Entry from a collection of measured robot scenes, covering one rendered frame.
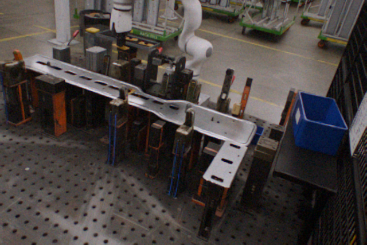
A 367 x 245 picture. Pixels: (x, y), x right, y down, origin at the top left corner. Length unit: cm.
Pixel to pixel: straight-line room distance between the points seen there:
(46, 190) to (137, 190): 39
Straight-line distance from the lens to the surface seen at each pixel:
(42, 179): 155
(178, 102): 157
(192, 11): 180
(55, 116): 172
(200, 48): 185
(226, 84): 154
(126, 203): 141
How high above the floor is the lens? 171
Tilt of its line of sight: 28 degrees down
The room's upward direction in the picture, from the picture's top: 9 degrees clockwise
